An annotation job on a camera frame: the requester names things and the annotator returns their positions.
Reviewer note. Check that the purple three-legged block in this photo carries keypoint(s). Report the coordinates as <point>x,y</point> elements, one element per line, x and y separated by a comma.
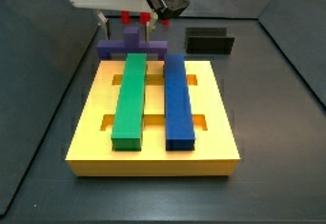
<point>132,44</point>

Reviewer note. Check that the green long bar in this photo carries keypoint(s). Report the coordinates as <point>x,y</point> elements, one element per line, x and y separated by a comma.
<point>128,130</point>

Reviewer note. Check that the red three-legged block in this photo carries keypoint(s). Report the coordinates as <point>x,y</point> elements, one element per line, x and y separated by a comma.
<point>145,18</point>

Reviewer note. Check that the yellow slotted board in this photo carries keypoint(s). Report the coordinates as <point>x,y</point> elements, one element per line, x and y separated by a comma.
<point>216,156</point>

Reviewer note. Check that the blue long bar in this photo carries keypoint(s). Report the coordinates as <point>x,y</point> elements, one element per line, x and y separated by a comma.
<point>180,123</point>

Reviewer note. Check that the black angle bracket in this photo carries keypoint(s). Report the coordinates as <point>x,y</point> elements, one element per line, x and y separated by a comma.
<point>208,41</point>

